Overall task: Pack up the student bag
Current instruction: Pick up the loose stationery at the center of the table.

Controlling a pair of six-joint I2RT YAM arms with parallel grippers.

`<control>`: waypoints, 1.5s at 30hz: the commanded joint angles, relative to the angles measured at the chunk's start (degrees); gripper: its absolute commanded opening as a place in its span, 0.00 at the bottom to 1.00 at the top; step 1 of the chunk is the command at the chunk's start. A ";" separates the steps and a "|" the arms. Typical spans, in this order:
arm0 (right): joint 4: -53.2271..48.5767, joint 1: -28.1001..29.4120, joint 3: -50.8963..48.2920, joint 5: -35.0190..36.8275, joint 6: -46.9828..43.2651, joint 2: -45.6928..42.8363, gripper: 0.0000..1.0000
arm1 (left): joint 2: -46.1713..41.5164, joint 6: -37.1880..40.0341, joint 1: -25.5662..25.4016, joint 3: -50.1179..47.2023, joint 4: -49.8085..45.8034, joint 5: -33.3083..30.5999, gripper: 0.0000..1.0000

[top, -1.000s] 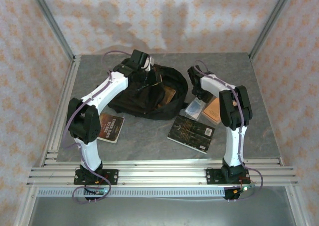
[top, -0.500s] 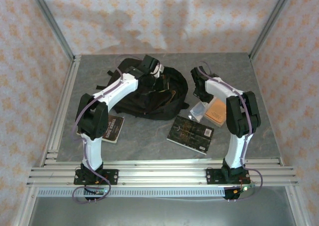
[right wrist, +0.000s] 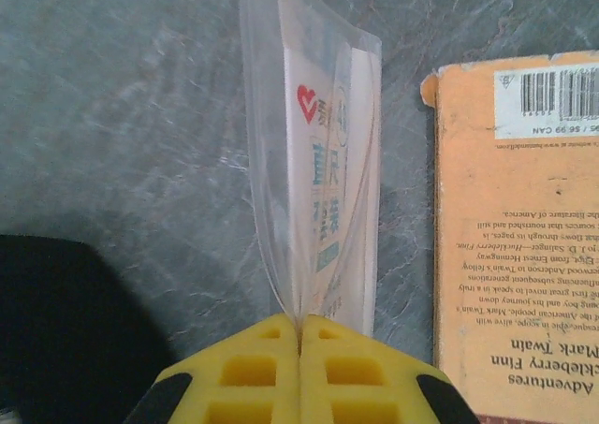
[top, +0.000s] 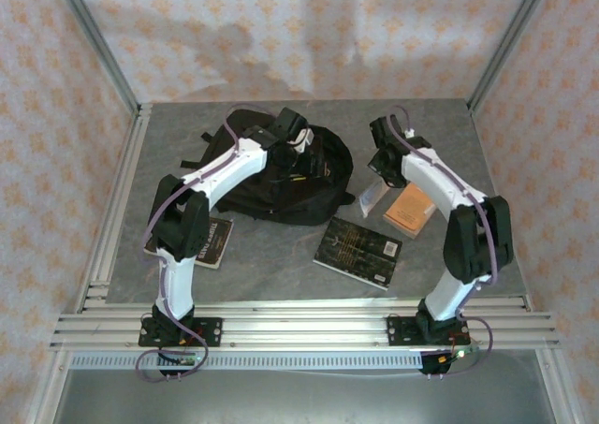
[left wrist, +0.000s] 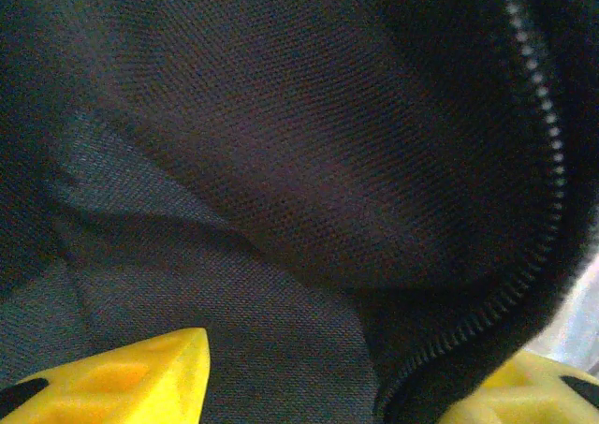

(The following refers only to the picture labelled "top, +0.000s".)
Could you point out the clear plastic pouch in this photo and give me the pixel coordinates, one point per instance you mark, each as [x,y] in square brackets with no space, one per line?
[372,201]

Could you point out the small green circuit board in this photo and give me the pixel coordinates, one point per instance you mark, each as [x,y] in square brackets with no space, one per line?
[461,355]
[185,360]

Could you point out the orange cover book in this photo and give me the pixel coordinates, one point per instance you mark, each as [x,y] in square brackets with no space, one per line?
[407,211]

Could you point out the grey metal lower shelf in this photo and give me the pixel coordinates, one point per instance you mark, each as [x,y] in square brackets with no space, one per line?
[304,398]

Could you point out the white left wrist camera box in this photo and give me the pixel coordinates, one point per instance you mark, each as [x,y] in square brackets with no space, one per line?
[303,139]

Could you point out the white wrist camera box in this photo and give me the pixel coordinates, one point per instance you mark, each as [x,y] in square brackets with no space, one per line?
[410,134]
[303,139]

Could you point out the black fabric backpack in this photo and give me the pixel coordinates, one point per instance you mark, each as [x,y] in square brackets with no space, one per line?
[309,199]

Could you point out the aluminium side rail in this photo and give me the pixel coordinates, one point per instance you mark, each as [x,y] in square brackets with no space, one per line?
[121,185]

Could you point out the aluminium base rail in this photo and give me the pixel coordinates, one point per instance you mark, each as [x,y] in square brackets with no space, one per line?
[304,330]

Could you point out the Three Days to See book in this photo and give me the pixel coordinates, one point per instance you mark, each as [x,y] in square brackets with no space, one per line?
[217,244]

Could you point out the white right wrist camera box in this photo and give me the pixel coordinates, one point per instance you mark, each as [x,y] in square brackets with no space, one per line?
[410,134]

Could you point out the aluminium frame leg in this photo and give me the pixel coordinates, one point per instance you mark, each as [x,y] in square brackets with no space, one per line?
[47,391]
[559,391]

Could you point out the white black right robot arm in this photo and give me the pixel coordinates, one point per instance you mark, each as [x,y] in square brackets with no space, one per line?
[440,176]

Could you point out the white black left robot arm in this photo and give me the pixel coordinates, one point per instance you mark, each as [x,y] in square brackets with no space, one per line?
[224,171]

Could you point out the aluminium frame post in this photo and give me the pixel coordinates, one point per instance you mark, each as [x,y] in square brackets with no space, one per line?
[93,40]
[510,40]

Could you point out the black book with barcode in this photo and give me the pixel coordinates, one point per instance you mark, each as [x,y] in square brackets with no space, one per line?
[360,253]

